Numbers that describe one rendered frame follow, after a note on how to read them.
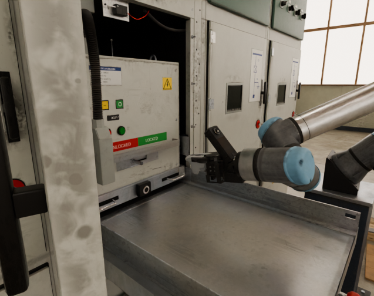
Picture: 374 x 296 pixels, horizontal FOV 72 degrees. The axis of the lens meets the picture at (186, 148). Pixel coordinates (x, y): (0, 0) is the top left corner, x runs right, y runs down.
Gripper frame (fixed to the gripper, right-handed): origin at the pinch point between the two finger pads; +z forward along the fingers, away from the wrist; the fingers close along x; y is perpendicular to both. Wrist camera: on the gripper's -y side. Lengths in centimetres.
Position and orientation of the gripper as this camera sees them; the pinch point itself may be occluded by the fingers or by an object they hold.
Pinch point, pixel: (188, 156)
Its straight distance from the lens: 84.4
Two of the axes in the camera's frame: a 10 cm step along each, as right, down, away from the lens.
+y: 1.5, 9.8, 1.5
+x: 6.3, -2.1, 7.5
